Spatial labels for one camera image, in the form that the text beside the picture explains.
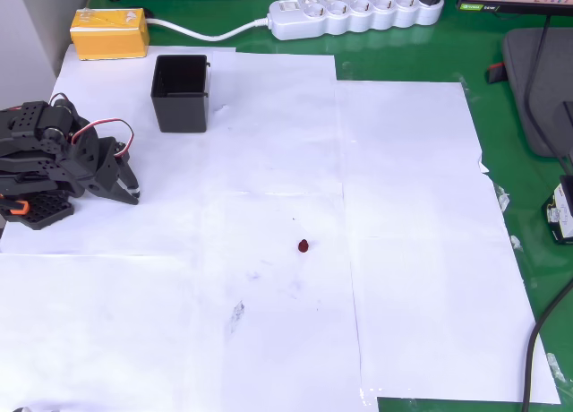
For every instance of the small red pawn piece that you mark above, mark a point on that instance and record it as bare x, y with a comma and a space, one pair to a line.
303, 247

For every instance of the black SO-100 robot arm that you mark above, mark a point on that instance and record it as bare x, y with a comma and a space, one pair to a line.
27, 125

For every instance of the black square container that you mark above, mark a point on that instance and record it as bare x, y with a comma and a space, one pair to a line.
181, 112

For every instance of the yellow cardboard box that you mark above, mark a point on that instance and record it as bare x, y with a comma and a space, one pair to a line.
109, 36

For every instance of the orange black table clamp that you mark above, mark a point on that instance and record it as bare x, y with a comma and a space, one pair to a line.
20, 207

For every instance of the white paper table covering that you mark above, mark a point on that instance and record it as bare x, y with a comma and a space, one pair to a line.
268, 161

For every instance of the white power strip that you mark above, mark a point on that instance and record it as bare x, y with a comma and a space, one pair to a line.
358, 20

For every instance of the green desk mat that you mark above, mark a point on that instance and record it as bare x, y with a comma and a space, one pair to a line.
492, 116

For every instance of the red black small tab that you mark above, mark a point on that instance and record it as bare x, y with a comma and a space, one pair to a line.
496, 74

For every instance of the grey laptop sleeve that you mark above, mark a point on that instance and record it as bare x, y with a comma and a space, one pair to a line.
557, 62

